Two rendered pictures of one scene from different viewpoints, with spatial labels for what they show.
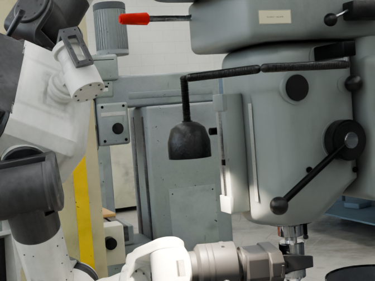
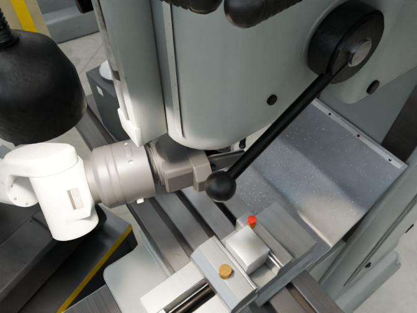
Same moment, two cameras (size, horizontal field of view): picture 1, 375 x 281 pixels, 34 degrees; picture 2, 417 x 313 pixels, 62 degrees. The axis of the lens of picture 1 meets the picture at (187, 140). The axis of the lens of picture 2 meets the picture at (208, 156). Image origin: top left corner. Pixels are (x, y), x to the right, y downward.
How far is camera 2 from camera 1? 82 cm
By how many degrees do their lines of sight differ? 50
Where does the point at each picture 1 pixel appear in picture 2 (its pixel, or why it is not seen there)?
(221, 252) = (130, 173)
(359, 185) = not seen: hidden behind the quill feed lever
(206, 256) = (108, 182)
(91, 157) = not seen: outside the picture
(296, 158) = (254, 90)
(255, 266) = (175, 181)
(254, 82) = not seen: outside the picture
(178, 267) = (72, 198)
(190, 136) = (18, 101)
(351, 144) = (357, 61)
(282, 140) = (234, 66)
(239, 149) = (144, 56)
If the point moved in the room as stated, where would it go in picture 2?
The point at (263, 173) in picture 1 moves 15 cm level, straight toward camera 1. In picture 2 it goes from (191, 108) to (208, 263)
